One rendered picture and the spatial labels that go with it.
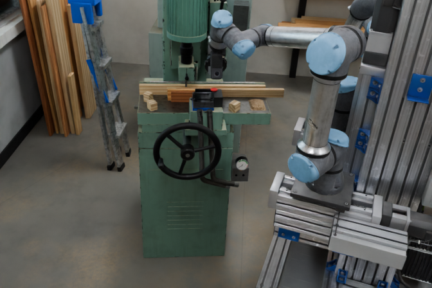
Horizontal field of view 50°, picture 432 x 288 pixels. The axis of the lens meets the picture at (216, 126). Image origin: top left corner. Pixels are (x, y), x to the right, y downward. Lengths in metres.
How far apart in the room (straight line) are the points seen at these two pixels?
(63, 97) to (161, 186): 1.50
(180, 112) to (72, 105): 1.59
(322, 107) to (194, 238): 1.27
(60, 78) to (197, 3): 1.74
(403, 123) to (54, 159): 2.39
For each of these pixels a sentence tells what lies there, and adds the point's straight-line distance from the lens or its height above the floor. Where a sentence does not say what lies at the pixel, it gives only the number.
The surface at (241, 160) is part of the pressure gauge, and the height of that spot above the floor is 0.69.
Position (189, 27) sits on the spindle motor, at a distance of 2.01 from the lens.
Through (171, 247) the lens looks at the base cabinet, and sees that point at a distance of 2.59.
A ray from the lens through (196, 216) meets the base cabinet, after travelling 2.44.
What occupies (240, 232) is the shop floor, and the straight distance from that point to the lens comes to 2.80.
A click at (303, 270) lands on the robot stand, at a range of 2.38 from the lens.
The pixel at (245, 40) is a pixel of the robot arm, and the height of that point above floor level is 1.34.
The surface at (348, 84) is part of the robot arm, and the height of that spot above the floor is 1.05.
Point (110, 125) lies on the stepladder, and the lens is 3.08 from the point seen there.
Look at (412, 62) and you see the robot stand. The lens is 1.79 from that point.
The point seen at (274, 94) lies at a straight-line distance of 2.27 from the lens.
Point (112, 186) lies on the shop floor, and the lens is 3.13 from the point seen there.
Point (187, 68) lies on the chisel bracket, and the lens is 2.12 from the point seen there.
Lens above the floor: 1.93
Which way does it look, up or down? 31 degrees down
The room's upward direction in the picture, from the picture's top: 3 degrees clockwise
